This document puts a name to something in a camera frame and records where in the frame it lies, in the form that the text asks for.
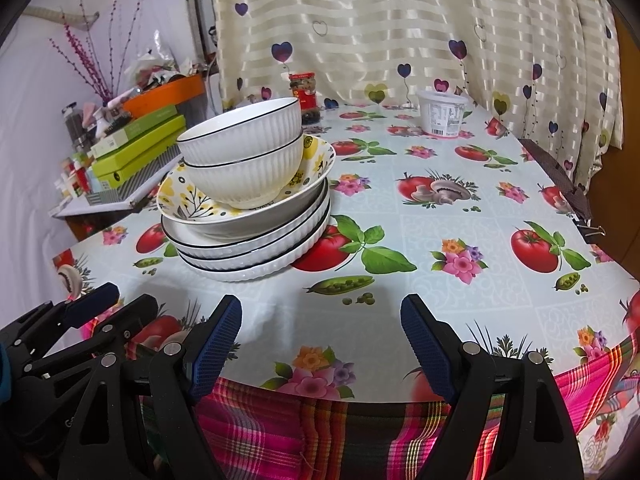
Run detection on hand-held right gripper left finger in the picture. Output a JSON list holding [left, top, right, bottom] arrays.
[[57, 294, 244, 480]]

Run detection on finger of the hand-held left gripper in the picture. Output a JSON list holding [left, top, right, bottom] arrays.
[[75, 294, 161, 358], [0, 282, 121, 361]]

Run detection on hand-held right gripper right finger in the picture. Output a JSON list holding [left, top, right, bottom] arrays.
[[400, 294, 586, 480]]

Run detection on large white ribbed plate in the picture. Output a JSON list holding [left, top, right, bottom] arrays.
[[177, 210, 332, 282]]

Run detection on yellow floral bowl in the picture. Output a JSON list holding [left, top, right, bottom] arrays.
[[156, 135, 337, 242]]

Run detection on white ribbed bowl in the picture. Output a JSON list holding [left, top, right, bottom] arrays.
[[182, 135, 306, 209], [176, 96, 304, 167]]

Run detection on vegetable print tablecloth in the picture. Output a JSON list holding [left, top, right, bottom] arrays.
[[52, 100, 640, 406]]

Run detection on white side shelf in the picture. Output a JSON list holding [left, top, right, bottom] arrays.
[[49, 160, 173, 221]]

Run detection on striped cardboard box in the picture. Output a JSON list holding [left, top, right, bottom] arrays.
[[85, 155, 183, 206]]

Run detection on cluster of small bottles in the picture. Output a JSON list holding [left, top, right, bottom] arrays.
[[60, 102, 108, 198]]

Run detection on pink plaid cloth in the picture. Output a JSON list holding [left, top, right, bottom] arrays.
[[80, 320, 640, 480]]

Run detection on lime green box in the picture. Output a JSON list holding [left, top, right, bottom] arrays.
[[95, 147, 183, 181], [92, 115, 187, 166]]

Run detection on pale green flat box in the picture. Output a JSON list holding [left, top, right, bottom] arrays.
[[90, 105, 178, 158]]

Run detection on orange plastic bin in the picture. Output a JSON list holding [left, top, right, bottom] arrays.
[[122, 74, 207, 120]]

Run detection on white plastic tub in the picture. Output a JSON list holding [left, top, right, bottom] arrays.
[[416, 89, 471, 138]]

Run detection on pile of packets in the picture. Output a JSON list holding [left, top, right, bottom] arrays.
[[122, 30, 206, 96]]

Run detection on pink decorative branches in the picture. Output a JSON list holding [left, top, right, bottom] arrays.
[[47, 0, 148, 103]]

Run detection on red label sauce jar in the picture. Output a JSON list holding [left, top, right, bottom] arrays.
[[289, 72, 321, 126]]

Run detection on wooden cabinet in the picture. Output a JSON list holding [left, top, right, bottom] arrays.
[[600, 10, 640, 266]]

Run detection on cream heart print curtain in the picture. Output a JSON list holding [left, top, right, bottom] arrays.
[[207, 0, 626, 186]]

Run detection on brown strap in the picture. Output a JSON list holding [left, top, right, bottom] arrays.
[[517, 137, 592, 223]]

